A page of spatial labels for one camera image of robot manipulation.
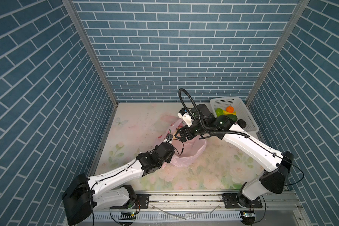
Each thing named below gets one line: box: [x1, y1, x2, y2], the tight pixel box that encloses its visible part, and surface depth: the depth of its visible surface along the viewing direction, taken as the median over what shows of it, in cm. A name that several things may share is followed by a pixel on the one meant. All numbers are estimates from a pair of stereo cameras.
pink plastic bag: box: [157, 115, 208, 167], surface depth 78 cm
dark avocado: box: [237, 119, 247, 129], surface depth 104 cm
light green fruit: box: [215, 107, 224, 118], surface depth 110 cm
